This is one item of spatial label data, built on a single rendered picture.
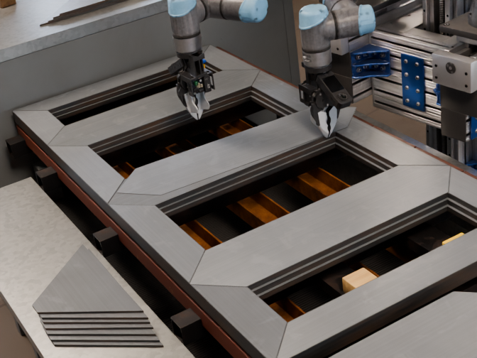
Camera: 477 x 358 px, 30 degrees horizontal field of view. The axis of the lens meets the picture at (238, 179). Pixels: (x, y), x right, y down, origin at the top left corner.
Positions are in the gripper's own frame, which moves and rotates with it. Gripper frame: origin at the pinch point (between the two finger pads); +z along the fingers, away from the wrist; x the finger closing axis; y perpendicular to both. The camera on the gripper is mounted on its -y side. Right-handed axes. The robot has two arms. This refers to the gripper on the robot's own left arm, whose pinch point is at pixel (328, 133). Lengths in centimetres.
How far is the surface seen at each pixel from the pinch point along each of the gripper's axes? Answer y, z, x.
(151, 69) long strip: 83, 0, 14
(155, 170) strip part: 17.6, 0.7, 44.7
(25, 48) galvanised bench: 91, -17, 52
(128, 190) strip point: 13, 1, 55
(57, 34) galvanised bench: 91, -18, 40
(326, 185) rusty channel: 4.2, 18.1, -0.3
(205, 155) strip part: 15.2, 0.7, 30.5
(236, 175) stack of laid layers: 1.1, 1.7, 29.1
